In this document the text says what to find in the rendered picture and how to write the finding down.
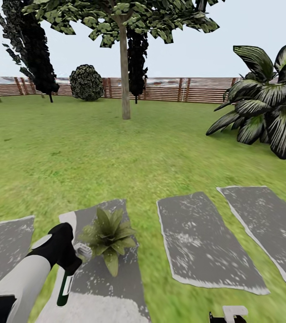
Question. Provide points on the pot plant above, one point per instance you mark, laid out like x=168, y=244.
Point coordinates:
x=108, y=237

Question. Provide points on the insectifuge atomizer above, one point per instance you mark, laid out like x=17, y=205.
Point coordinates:
x=65, y=289

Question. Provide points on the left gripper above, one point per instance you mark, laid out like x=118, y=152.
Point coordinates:
x=70, y=262

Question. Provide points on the bush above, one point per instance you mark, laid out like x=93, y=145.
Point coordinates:
x=86, y=83
x=254, y=77
x=260, y=110

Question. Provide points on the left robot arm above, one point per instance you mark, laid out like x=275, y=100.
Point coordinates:
x=20, y=288

